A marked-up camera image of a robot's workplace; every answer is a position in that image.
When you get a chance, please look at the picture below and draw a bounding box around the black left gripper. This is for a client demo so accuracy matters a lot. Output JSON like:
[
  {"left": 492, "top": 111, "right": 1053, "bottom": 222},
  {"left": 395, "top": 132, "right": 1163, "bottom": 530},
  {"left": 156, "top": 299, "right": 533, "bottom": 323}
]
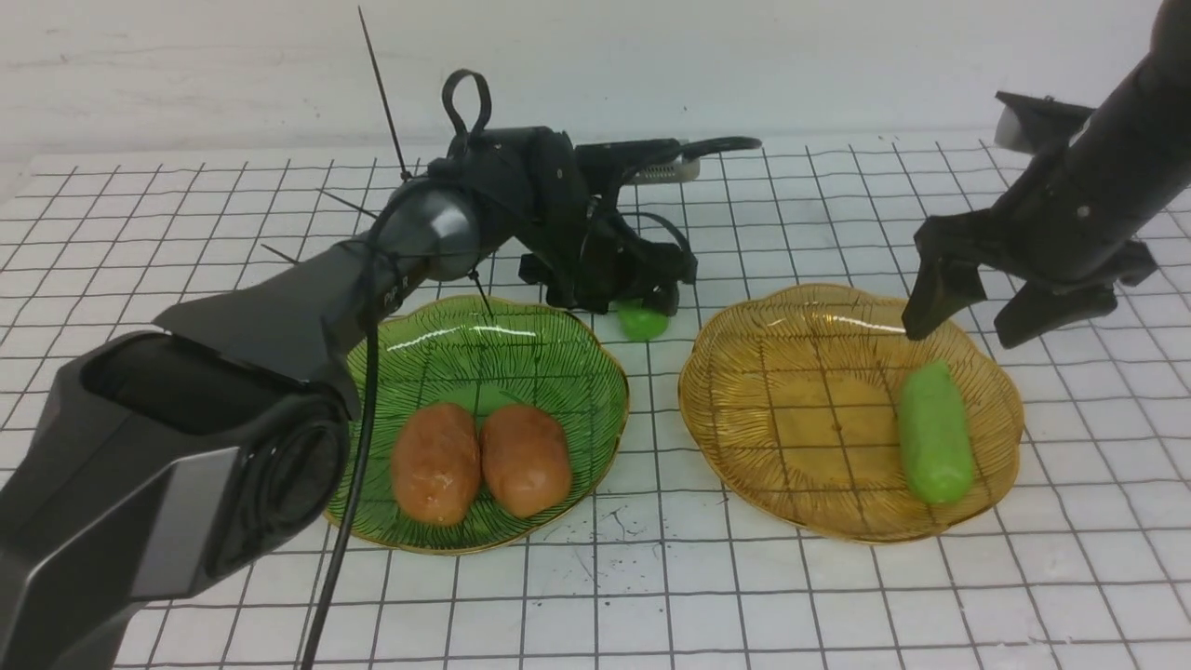
[{"left": 517, "top": 202, "right": 698, "bottom": 313}]

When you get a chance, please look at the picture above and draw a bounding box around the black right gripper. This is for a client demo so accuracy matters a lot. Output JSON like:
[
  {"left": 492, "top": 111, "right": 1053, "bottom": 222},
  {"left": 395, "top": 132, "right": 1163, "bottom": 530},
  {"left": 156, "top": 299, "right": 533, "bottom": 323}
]
[{"left": 902, "top": 149, "right": 1158, "bottom": 349}]

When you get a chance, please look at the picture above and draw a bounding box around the green cucumber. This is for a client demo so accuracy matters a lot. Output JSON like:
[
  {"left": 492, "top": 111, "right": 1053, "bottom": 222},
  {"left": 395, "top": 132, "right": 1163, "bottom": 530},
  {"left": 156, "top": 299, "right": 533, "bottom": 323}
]
[
  {"left": 616, "top": 301, "right": 671, "bottom": 342},
  {"left": 897, "top": 361, "right": 975, "bottom": 505}
]

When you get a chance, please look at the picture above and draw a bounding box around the brown potato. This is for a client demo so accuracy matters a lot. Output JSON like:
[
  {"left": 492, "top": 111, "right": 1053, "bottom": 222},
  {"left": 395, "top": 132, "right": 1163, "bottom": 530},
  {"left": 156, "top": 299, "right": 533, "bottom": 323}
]
[
  {"left": 480, "top": 403, "right": 570, "bottom": 518},
  {"left": 389, "top": 402, "right": 481, "bottom": 527}
]

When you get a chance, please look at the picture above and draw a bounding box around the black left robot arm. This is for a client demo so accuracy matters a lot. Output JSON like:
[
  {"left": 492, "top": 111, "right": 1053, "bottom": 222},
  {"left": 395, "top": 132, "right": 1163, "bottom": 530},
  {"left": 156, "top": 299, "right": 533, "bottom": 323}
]
[{"left": 4, "top": 127, "right": 699, "bottom": 669}]

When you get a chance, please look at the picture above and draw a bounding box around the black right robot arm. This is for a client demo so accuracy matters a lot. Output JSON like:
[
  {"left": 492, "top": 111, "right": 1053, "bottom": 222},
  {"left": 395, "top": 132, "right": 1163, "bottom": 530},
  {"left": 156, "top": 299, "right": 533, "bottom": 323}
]
[{"left": 902, "top": 1, "right": 1190, "bottom": 349}]

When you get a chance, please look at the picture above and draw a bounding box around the green plastic plate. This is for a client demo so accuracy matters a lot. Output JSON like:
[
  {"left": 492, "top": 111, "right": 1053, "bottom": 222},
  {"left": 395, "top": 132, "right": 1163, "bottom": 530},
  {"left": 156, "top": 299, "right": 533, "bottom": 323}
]
[{"left": 353, "top": 294, "right": 630, "bottom": 555}]

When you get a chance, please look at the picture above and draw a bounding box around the amber plastic plate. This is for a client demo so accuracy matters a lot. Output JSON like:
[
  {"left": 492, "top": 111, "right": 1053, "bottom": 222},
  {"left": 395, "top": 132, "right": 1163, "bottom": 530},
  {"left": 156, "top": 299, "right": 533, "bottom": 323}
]
[{"left": 676, "top": 284, "right": 1024, "bottom": 544}]

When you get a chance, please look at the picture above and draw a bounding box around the white grid tablecloth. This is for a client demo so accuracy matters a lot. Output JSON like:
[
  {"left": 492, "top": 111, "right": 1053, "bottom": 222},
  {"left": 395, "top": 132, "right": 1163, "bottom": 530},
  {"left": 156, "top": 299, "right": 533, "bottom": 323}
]
[{"left": 1, "top": 137, "right": 1187, "bottom": 669}]

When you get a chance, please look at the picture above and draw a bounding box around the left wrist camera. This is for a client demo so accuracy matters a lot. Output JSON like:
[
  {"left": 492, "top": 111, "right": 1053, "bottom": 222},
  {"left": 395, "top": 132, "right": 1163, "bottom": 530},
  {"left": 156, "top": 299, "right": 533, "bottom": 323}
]
[{"left": 574, "top": 139, "right": 701, "bottom": 192}]

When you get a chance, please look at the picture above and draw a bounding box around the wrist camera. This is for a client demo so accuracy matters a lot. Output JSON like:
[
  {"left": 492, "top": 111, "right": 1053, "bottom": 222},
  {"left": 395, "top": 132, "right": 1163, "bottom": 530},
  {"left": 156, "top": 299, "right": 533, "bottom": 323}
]
[
  {"left": 994, "top": 90, "right": 1095, "bottom": 155},
  {"left": 574, "top": 139, "right": 701, "bottom": 192}
]

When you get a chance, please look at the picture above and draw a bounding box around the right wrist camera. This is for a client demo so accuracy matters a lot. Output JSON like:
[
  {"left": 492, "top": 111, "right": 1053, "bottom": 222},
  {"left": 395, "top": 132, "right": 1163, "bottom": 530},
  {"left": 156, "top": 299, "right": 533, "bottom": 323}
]
[{"left": 994, "top": 90, "right": 1095, "bottom": 155}]

